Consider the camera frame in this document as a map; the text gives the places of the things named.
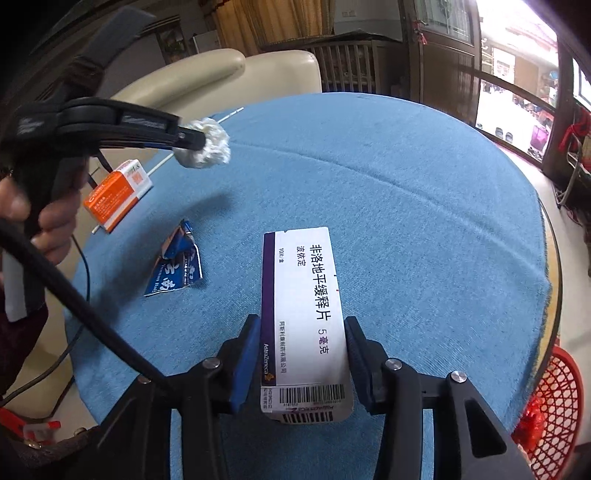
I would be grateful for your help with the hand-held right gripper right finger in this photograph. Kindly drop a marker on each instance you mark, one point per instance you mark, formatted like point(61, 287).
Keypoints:
point(358, 364)

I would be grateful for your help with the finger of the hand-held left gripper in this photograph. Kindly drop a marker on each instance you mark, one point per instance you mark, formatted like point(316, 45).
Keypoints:
point(157, 122)
point(147, 144)

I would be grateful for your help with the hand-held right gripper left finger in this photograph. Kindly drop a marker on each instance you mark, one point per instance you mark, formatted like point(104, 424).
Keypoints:
point(242, 369)

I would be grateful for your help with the white and purple medicine box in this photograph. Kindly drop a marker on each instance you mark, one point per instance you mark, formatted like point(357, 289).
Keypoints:
point(304, 300)

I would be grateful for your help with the red wrapper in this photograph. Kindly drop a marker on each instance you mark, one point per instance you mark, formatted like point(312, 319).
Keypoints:
point(535, 422)

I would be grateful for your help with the red plastic basket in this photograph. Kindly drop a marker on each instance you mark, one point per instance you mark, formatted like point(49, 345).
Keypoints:
point(561, 392)

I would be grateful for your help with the person's left hand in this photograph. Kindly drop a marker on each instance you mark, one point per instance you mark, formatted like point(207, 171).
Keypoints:
point(60, 226)

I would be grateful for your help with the thin white stick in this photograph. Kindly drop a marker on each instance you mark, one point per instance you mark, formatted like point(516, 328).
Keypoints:
point(161, 166)

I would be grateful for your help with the orange and white box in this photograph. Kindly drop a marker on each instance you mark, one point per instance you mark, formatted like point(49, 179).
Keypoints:
point(111, 198)

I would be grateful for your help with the cream leather sofa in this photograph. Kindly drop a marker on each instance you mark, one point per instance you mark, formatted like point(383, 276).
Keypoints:
point(207, 74)

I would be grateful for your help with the white standing air conditioner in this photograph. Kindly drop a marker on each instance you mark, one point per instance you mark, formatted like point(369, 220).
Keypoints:
point(207, 44)

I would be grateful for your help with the blue torn wrapper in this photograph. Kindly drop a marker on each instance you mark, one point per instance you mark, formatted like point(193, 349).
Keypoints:
point(178, 272)

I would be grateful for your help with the yellow curtain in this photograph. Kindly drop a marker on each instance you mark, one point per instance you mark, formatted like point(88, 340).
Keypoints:
point(258, 23)

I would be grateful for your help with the blue tablecloth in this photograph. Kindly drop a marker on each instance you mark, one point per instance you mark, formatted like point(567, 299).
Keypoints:
point(415, 207)

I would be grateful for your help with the wooden baby crib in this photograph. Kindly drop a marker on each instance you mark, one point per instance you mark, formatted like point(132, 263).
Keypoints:
point(351, 64)

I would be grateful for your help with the red and white bag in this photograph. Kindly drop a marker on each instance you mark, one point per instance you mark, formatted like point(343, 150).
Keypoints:
point(9, 417)

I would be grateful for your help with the pair of shoes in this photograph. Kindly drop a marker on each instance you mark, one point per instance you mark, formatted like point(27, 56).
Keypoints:
point(504, 135)

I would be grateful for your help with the metal chair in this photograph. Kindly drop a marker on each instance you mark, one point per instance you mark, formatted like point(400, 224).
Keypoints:
point(570, 184)

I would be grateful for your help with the pink bucket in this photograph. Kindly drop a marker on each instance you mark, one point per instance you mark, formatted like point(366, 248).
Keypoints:
point(539, 137)

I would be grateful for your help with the wooden door with stained glass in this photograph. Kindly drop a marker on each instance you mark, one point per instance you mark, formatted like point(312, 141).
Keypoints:
point(448, 78)

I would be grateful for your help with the red cloth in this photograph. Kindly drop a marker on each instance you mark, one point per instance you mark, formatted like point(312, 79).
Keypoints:
point(572, 131)

